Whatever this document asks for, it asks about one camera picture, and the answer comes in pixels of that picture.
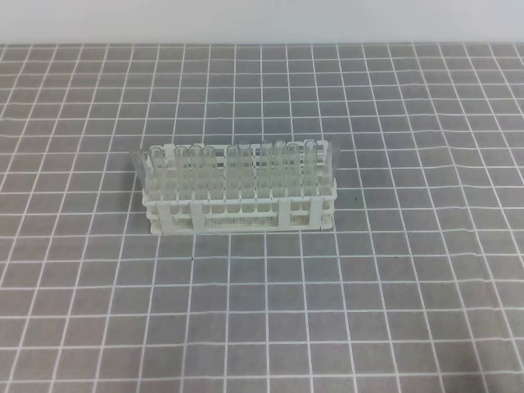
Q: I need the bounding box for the clear leaning test tube left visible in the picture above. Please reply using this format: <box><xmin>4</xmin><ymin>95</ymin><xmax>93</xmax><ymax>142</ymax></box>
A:
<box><xmin>130</xmin><ymin>149</ymin><xmax>148</xmax><ymax>191</ymax></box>

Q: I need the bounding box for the white plastic test tube rack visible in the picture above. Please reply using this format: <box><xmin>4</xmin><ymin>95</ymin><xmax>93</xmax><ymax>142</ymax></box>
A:
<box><xmin>142</xmin><ymin>140</ymin><xmax>337</xmax><ymax>235</ymax></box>

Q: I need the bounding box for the grey grid tablecloth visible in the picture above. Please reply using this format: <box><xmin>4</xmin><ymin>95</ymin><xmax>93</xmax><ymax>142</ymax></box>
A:
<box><xmin>1</xmin><ymin>43</ymin><xmax>523</xmax><ymax>392</ymax></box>

